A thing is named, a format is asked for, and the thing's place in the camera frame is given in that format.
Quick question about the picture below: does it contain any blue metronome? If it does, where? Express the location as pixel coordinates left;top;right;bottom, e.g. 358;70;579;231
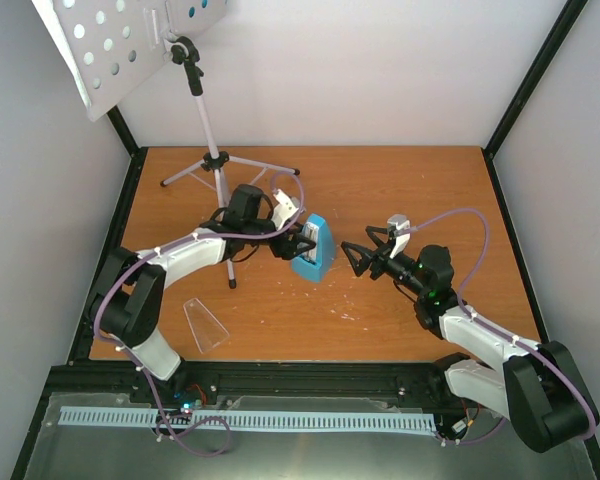
291;214;336;283

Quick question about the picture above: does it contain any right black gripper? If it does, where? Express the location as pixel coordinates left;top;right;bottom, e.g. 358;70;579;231
341;227;427;297

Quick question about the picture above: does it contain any right black corner post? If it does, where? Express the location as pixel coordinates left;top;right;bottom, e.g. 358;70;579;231
483;0;591;156

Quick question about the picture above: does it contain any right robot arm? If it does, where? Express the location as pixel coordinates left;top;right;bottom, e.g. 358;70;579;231
341;226;600;453

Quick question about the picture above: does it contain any black aluminium frame rail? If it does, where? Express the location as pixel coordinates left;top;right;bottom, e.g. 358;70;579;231
44;353;468;412

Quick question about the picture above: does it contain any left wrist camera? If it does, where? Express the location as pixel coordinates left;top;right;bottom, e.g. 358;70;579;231
271;188;300;229

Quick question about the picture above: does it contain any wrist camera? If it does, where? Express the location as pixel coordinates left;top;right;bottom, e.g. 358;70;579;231
387;214;411;259
271;188;300;229

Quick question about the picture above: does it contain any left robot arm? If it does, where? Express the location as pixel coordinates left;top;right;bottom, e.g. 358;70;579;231
86;184;317;403

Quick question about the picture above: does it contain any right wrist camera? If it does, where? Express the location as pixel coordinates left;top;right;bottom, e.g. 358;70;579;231
387;214;411;259

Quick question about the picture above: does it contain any left black corner post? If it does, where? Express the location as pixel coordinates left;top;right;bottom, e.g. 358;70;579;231
107;106;148;182

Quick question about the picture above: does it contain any metal base plate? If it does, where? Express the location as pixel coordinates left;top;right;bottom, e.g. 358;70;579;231
19;394;596;479

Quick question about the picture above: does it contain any light blue cable duct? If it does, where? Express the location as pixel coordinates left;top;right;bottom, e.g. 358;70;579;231
58;406;436;436

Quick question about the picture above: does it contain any white perforated music stand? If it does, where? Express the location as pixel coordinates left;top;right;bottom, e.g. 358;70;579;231
31;0;302;290

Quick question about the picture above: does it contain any black corner post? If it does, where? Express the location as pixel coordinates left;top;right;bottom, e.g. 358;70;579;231
483;0;591;156
107;106;148;182

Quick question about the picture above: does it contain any clear plastic metronome cover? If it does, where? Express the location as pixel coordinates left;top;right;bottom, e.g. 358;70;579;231
183;298;230;354

